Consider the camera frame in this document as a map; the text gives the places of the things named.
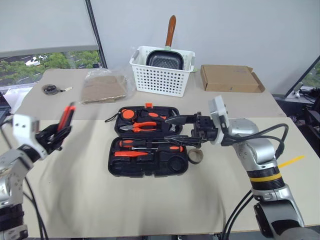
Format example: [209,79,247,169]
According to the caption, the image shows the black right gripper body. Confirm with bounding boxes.
[190,111,222,146]

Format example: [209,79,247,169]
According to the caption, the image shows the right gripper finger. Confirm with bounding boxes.
[163,134,202,148]
[164,112,200,126]

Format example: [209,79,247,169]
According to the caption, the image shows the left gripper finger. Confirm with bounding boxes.
[43,123,63,136]
[55,125,74,145]

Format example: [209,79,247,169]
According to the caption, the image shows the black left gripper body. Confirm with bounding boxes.
[34,128,64,156]

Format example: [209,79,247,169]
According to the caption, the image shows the black orange screwdriver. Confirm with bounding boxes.
[129,144,185,154]
[118,139,171,149]

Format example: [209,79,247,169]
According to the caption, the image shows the orange black utility knife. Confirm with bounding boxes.
[56,100,77,134]

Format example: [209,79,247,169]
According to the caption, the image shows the small orange tester screwdriver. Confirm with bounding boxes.
[114,150,149,158]

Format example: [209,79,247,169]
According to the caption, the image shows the black plastic tool case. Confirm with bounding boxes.
[107,102,189,179]

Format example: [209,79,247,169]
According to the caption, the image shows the grey tape roll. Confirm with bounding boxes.
[187,148,204,166]

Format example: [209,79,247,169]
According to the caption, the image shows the claw hammer black orange grip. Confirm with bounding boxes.
[139,110,184,134]

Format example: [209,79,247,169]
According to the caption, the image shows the round black keyring gadget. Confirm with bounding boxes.
[41,84,62,96]

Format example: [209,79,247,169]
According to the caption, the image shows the white perforated plastic basket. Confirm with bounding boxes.
[129,45,197,98]

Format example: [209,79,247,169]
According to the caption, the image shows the orange black tape measure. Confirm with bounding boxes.
[104,108,137,123]

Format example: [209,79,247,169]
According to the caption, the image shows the brown cardboard box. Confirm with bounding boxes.
[200,64,266,94]

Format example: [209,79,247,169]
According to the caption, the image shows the dark laptop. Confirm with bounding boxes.
[0,91,12,121]

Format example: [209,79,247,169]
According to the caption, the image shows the clear bag with brown cardboard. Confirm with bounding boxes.
[79,68,129,106]

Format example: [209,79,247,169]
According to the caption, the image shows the yellow strip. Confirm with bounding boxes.
[278,155,306,169]

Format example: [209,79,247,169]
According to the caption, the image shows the dark cluttered side desk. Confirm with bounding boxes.
[271,84,320,141]

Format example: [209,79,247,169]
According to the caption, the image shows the grey roller blind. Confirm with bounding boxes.
[0,0,99,59]

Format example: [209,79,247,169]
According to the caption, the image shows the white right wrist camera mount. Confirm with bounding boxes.
[207,94,231,147]

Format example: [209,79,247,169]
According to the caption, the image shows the orange handled pliers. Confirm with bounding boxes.
[119,121,159,134]

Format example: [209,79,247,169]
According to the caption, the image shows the black square pan brown handle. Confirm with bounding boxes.
[145,14,185,71]

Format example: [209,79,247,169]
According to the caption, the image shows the black robot body cables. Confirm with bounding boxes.
[221,189,254,240]
[21,174,49,240]

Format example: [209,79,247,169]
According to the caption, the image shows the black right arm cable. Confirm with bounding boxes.
[220,122,290,161]

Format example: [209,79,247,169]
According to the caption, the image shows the black window frame post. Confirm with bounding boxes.
[84,0,109,69]
[284,55,320,98]

